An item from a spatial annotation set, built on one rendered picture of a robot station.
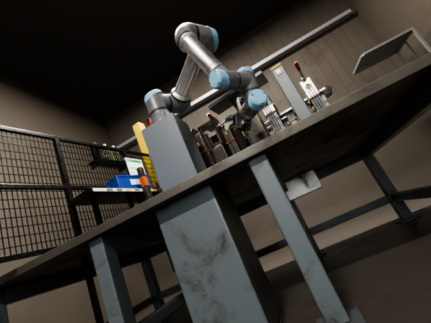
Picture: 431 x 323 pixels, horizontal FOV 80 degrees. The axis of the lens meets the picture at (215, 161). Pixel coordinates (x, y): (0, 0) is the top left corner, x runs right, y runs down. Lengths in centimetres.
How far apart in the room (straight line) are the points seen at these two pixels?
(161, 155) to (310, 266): 83
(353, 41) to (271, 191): 405
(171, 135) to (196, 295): 74
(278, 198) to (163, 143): 64
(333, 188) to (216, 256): 312
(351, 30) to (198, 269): 444
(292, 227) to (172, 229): 52
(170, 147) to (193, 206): 33
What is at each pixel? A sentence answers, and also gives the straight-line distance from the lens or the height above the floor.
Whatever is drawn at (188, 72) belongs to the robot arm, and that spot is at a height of 128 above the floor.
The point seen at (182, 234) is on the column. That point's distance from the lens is 120.
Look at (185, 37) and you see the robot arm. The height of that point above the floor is 126.
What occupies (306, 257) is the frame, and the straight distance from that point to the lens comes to 104.
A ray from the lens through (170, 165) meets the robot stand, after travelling 130.
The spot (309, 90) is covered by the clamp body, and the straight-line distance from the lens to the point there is 164.
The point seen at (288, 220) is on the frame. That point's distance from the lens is 103.
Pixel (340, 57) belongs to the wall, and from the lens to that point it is 474.
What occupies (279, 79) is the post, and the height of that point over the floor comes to 107.
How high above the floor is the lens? 40
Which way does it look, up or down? 17 degrees up
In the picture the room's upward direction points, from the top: 24 degrees counter-clockwise
